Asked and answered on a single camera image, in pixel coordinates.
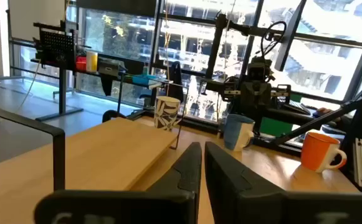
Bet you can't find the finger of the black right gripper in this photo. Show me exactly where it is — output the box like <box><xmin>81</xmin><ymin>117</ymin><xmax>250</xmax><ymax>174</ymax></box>
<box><xmin>241</xmin><ymin>83</ymin><xmax>257</xmax><ymax>108</ymax></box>
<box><xmin>256</xmin><ymin>83</ymin><xmax>272</xmax><ymax>108</ymax></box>

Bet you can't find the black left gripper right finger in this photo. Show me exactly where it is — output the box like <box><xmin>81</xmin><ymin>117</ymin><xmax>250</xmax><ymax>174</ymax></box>
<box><xmin>204</xmin><ymin>141</ymin><xmax>362</xmax><ymax>224</ymax></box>

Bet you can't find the red container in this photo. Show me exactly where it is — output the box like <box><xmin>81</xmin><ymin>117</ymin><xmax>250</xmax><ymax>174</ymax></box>
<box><xmin>75</xmin><ymin>56</ymin><xmax>87</xmax><ymax>72</ymax></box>

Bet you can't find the black looped cable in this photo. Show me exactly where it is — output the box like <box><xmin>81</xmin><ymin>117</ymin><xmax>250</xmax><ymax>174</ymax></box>
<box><xmin>260</xmin><ymin>21</ymin><xmax>288</xmax><ymax>60</ymax></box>

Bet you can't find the blue tray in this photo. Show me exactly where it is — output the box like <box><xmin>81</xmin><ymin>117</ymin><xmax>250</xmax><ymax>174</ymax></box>
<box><xmin>131</xmin><ymin>74</ymin><xmax>162</xmax><ymax>87</ymax></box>

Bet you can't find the black pegboard rack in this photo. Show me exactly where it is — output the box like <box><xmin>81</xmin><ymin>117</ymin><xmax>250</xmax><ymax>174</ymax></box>
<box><xmin>32</xmin><ymin>20</ymin><xmax>79</xmax><ymax>71</ymax></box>

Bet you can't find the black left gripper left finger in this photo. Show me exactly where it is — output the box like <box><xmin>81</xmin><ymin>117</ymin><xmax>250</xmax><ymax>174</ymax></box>
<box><xmin>34</xmin><ymin>141</ymin><xmax>202</xmax><ymax>224</ymax></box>

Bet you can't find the black standing desk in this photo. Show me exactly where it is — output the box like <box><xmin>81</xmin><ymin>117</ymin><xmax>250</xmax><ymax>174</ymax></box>
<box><xmin>9</xmin><ymin>37</ymin><xmax>173</xmax><ymax>123</ymax></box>

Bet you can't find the grey storage box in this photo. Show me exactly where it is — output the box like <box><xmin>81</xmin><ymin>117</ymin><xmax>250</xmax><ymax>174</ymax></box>
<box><xmin>97</xmin><ymin>58</ymin><xmax>127</xmax><ymax>77</ymax></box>

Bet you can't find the green box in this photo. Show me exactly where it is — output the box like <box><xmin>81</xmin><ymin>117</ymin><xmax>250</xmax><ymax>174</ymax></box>
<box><xmin>259</xmin><ymin>117</ymin><xmax>294</xmax><ymax>138</ymax></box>

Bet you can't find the blue and white mug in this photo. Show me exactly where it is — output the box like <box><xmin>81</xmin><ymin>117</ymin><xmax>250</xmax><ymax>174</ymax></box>
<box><xmin>223</xmin><ymin>113</ymin><xmax>256</xmax><ymax>152</ymax></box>

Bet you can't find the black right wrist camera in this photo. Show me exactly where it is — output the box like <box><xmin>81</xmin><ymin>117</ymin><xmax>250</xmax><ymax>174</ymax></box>
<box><xmin>247</xmin><ymin>57</ymin><xmax>268</xmax><ymax>82</ymax></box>

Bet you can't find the yellow container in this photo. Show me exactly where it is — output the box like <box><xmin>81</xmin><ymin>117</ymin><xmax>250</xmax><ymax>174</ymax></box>
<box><xmin>85</xmin><ymin>50</ymin><xmax>98</xmax><ymax>73</ymax></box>

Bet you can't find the wooden shelf with black frame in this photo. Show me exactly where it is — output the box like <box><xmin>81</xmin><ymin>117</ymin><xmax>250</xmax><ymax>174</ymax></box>
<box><xmin>0</xmin><ymin>73</ymin><xmax>189</xmax><ymax>224</ymax></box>

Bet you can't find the orange and white mug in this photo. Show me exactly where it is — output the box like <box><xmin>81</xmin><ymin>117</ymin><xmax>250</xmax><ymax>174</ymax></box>
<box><xmin>300</xmin><ymin>131</ymin><xmax>348</xmax><ymax>174</ymax></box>

